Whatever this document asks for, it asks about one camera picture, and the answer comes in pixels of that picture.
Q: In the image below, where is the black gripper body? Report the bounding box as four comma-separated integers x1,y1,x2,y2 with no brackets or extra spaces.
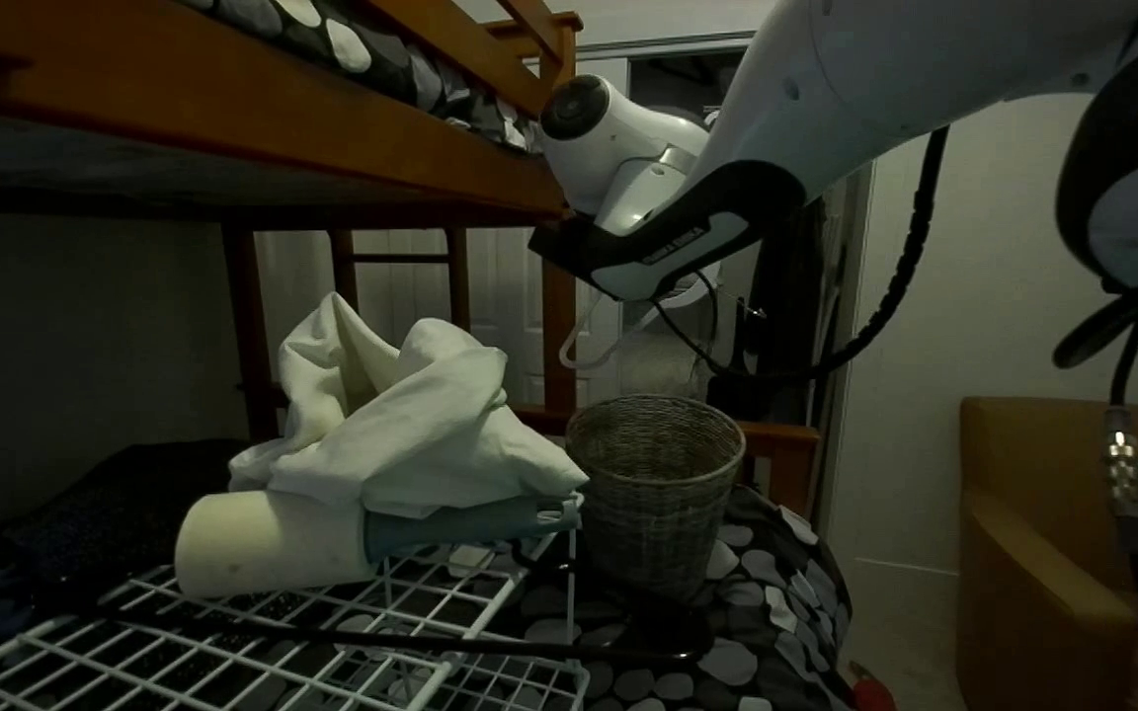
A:
527,193,734,310

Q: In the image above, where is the woven wicker basket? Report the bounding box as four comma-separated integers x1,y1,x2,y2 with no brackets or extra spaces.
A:
566,390,753,610

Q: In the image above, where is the crumpled white cloth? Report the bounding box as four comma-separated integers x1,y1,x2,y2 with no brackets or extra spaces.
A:
224,290,594,521

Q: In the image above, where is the teal folded cloth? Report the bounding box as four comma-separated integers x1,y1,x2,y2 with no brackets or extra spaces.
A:
359,494,584,564

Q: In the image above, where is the dotted upper bunk bedding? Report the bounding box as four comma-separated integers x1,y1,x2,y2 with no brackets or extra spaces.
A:
187,0,533,152

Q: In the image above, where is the black dotted bedspread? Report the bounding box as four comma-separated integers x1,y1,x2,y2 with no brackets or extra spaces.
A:
0,438,859,711

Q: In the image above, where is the white paper roll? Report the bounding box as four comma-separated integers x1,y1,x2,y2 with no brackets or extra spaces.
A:
169,485,376,605

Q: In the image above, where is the small red object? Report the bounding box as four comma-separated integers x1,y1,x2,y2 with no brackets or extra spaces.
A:
854,676,900,711

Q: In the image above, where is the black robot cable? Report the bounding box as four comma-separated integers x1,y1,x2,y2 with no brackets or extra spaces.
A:
651,124,957,388

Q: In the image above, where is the wooden bunk bed frame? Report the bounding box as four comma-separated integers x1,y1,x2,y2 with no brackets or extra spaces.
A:
0,0,822,519

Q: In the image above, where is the braided hanging cable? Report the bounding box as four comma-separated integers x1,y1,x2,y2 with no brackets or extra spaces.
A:
1054,290,1138,664

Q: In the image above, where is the large white wire rack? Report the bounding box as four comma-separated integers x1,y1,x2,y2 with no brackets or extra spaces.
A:
0,519,594,711

